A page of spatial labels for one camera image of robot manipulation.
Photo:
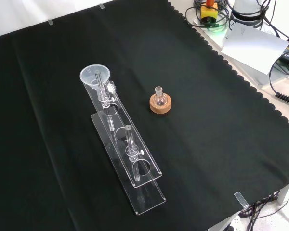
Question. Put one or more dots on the small glass round-bottom flask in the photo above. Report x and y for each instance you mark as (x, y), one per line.
(160, 99)

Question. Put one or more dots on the clear weighing funnel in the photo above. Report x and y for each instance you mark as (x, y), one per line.
(111, 87)

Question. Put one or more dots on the yellow stop button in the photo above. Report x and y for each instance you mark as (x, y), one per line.
(209, 13)

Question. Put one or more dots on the clear tape strip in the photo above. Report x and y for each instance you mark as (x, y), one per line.
(51, 22)
(102, 6)
(240, 199)

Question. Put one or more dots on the white power strip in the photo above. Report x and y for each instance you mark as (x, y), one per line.
(232, 223)

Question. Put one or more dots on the clear plastic funnel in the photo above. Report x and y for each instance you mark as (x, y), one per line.
(89, 78)

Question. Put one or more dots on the clear acrylic funnel stand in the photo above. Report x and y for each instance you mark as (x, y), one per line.
(145, 204)

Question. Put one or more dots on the white paper sheet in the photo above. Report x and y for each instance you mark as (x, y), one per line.
(253, 45)

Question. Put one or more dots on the black bench cloth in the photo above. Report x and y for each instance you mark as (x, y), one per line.
(207, 125)

